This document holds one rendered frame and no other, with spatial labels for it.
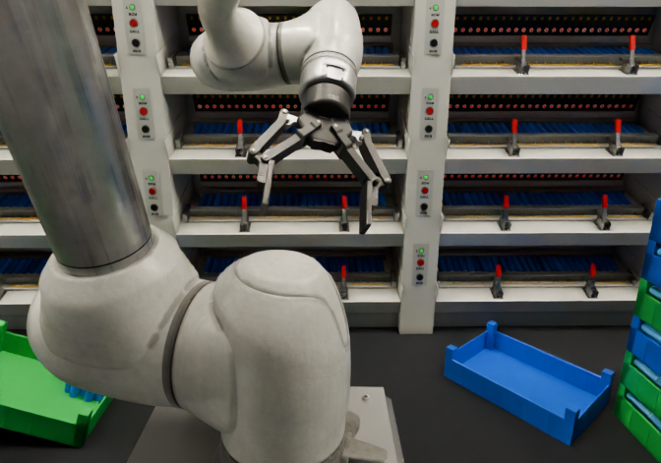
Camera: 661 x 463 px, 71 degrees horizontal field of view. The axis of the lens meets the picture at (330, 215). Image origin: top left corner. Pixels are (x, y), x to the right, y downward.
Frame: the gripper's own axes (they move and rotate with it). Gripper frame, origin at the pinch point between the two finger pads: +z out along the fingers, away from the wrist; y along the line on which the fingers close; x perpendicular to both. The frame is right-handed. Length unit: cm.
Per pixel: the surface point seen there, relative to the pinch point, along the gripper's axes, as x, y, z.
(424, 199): 41, 36, -35
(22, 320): 98, -64, -5
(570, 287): 52, 86, -24
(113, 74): 40, -45, -52
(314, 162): 42, 6, -40
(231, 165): 48, -14, -38
